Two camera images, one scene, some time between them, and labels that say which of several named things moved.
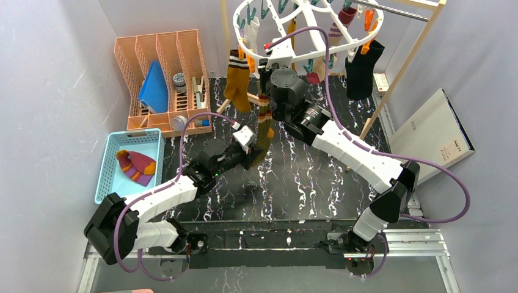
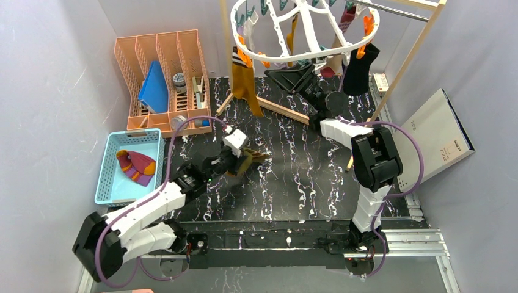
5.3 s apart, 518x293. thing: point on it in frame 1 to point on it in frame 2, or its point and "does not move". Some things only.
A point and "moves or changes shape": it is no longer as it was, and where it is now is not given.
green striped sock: (264, 129) moves or changes shape
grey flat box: (434, 132) does not move
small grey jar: (179, 79) does not move
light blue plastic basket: (132, 162) does not move
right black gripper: (264, 66) to (303, 80)
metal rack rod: (391, 10) does not move
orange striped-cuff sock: (237, 81) moves or changes shape
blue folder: (154, 91) does not move
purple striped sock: (137, 168) does not move
